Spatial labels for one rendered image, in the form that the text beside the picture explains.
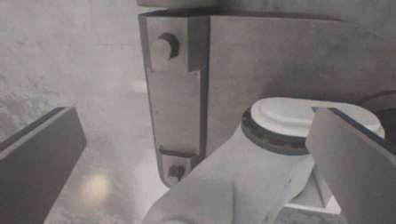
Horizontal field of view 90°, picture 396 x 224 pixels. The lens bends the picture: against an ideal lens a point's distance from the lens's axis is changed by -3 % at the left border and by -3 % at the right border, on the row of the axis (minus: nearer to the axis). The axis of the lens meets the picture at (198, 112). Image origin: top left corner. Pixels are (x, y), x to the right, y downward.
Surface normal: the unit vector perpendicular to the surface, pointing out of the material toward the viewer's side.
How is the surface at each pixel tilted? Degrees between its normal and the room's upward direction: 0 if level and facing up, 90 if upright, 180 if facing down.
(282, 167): 90
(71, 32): 0
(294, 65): 0
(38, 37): 0
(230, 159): 90
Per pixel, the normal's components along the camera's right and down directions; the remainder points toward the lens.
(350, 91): -0.19, 0.50
